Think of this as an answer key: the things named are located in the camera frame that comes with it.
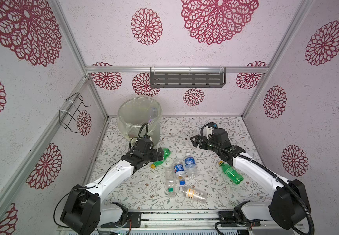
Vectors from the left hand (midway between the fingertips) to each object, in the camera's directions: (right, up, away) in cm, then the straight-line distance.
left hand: (157, 154), depth 86 cm
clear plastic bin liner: (-16, +25, +9) cm, 31 cm away
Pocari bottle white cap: (+20, -10, +6) cm, 23 cm away
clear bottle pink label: (-3, +25, +12) cm, 28 cm away
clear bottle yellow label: (+19, -20, -8) cm, 29 cm away
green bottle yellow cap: (+5, -1, +11) cm, 12 cm away
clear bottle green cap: (+8, -15, +2) cm, 17 cm away
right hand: (+22, +10, -3) cm, 25 cm away
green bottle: (+43, -11, -1) cm, 44 cm away
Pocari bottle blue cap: (+13, -9, 0) cm, 15 cm away
